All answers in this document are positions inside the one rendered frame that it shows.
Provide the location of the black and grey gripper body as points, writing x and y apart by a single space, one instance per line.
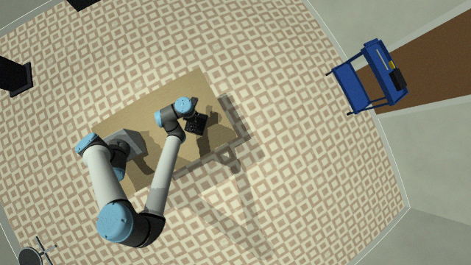
191 119

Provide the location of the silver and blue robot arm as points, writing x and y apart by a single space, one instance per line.
118 221

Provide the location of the black lighting desk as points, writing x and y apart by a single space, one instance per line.
199 124

